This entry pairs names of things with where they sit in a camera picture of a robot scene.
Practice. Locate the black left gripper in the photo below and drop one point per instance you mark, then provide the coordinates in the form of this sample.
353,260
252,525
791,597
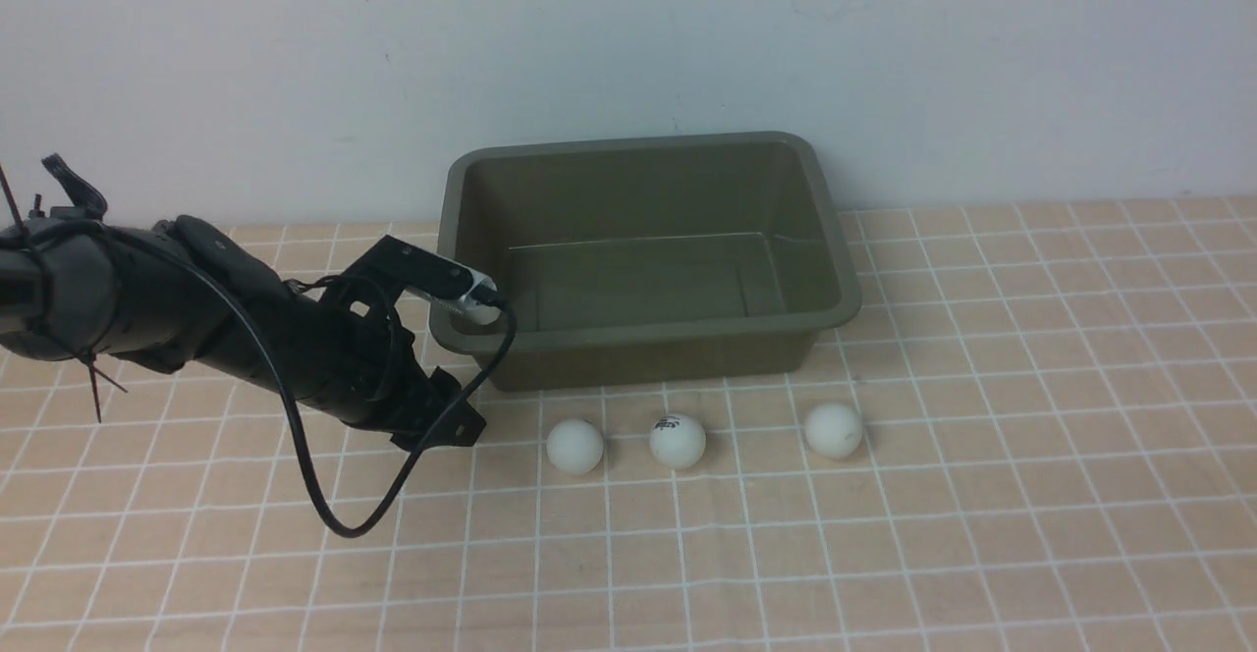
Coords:
351,356

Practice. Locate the white ping-pong ball with logo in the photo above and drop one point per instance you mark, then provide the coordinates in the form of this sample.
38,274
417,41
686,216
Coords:
677,441

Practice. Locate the plain white ping-pong ball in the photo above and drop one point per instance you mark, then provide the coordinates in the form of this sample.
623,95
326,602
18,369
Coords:
833,430

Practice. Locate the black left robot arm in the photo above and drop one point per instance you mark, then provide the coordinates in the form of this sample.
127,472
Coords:
184,293

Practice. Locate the olive green plastic bin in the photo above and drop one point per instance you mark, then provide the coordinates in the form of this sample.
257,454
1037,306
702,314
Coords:
653,260

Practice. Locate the orange checkered tablecloth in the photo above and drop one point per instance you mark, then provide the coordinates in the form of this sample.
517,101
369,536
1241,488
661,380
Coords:
1058,455

